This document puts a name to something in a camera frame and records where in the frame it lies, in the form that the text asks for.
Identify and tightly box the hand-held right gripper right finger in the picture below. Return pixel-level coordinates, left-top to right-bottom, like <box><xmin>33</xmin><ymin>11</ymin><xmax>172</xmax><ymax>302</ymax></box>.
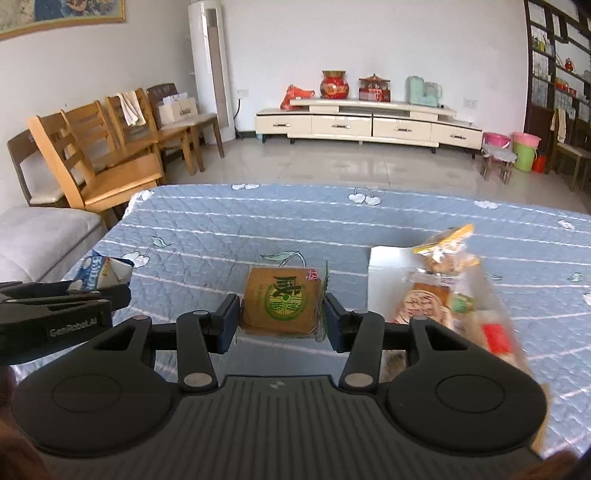
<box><xmin>324</xmin><ymin>294</ymin><xmax>490</xmax><ymax>394</ymax></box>

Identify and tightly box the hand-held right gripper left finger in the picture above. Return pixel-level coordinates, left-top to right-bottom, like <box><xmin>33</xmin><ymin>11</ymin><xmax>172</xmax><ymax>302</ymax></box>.
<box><xmin>78</xmin><ymin>294</ymin><xmax>241</xmax><ymax>394</ymax></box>

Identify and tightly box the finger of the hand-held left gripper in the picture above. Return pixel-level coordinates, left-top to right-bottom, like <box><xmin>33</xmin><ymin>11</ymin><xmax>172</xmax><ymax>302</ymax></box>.
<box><xmin>0</xmin><ymin>285</ymin><xmax>133</xmax><ymax>324</ymax></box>
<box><xmin>0</xmin><ymin>281</ymin><xmax>75</xmax><ymax>302</ymax></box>

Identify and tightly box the brown biscuit packet green emblem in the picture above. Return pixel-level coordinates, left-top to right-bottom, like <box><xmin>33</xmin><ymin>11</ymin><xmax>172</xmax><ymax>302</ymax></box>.
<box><xmin>238</xmin><ymin>265</ymin><xmax>329</xmax><ymax>340</ymax></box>

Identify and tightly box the clear bread packet round label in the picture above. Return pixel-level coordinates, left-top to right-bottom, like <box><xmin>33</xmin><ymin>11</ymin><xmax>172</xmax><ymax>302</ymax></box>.
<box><xmin>394</xmin><ymin>281</ymin><xmax>451</xmax><ymax>324</ymax></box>

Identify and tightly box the long cracker pack red label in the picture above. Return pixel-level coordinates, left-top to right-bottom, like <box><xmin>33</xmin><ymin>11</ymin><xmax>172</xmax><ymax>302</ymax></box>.
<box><xmin>412</xmin><ymin>224</ymin><xmax>529</xmax><ymax>370</ymax></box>

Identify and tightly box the grey sofa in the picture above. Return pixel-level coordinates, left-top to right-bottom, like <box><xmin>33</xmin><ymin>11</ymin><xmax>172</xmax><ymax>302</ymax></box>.
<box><xmin>0</xmin><ymin>206</ymin><xmax>109</xmax><ymax>283</ymax></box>

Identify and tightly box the blue quilted blanket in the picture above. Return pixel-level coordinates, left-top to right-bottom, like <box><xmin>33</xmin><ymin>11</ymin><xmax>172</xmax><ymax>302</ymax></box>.
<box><xmin>9</xmin><ymin>183</ymin><xmax>591</xmax><ymax>457</ymax></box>

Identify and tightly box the dark brown cushioned chair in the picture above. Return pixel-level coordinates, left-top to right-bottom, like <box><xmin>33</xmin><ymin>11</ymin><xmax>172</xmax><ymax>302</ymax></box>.
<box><xmin>7</xmin><ymin>130</ymin><xmax>70</xmax><ymax>208</ymax></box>
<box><xmin>146</xmin><ymin>83</ymin><xmax>225</xmax><ymax>160</ymax></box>

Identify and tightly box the light wooden chair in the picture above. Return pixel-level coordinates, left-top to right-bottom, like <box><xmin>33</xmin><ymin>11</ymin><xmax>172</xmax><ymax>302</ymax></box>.
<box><xmin>105</xmin><ymin>90</ymin><xmax>204</xmax><ymax>175</ymax></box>
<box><xmin>28</xmin><ymin>111</ymin><xmax>165</xmax><ymax>229</ymax></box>
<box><xmin>62</xmin><ymin>100</ymin><xmax>139</xmax><ymax>171</ymax></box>

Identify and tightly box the white towel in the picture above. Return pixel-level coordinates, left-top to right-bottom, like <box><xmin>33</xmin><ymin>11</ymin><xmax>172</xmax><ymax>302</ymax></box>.
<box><xmin>116</xmin><ymin>90</ymin><xmax>147</xmax><ymax>128</ymax></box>

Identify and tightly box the white gift bag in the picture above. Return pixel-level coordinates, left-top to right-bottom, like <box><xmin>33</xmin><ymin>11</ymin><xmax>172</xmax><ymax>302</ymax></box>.
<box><xmin>158</xmin><ymin>93</ymin><xmax>199</xmax><ymax>125</ymax></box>

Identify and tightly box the cream low cabinet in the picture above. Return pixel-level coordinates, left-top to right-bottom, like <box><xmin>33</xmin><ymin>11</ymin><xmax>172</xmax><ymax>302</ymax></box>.
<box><xmin>255</xmin><ymin>98</ymin><xmax>484</xmax><ymax>154</ymax></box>

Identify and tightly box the red plastic bag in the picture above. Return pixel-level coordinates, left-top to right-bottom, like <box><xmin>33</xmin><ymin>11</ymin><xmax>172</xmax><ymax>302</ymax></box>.
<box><xmin>281</xmin><ymin>84</ymin><xmax>316</xmax><ymax>112</ymax></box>

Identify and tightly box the small wooden stool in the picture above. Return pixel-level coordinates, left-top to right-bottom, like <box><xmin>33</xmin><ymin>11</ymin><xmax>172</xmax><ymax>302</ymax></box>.
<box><xmin>479</xmin><ymin>145</ymin><xmax>517</xmax><ymax>184</ymax></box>

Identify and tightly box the red round jar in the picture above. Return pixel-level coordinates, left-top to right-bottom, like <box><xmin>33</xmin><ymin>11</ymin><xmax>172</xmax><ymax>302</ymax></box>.
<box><xmin>321</xmin><ymin>70</ymin><xmax>349</xmax><ymax>100</ymax></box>

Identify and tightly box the white standing air conditioner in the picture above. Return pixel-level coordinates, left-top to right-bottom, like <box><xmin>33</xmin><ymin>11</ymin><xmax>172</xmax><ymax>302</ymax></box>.
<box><xmin>188</xmin><ymin>1</ymin><xmax>236</xmax><ymax>145</ymax></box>

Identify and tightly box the green bucket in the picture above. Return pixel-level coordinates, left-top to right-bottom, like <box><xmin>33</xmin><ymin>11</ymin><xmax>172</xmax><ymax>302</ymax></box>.
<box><xmin>512</xmin><ymin>132</ymin><xmax>541</xmax><ymax>172</ymax></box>

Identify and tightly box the cream cloth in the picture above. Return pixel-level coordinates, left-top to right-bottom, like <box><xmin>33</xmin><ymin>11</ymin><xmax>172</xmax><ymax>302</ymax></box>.
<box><xmin>551</xmin><ymin>107</ymin><xmax>568</xmax><ymax>144</ymax></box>

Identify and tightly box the dark wooden display shelf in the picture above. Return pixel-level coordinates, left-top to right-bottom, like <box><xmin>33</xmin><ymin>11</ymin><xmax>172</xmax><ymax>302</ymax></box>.
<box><xmin>523</xmin><ymin>0</ymin><xmax>591</xmax><ymax>144</ymax></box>

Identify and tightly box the framed floral wall picture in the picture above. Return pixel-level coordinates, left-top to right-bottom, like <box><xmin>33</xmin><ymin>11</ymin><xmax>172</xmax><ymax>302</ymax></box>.
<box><xmin>0</xmin><ymin>0</ymin><xmax>127</xmax><ymax>41</ymax></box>

